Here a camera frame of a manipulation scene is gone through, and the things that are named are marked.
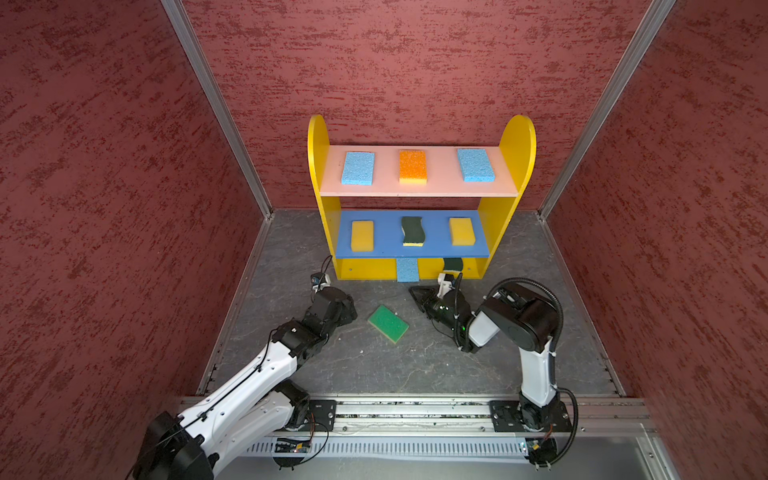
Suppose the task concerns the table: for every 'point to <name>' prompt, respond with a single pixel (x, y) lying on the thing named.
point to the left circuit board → (291, 447)
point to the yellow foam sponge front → (462, 231)
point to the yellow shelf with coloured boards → (439, 205)
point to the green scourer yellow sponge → (388, 323)
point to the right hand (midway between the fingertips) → (406, 292)
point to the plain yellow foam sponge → (362, 233)
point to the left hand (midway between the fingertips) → (341, 308)
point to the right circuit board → (533, 446)
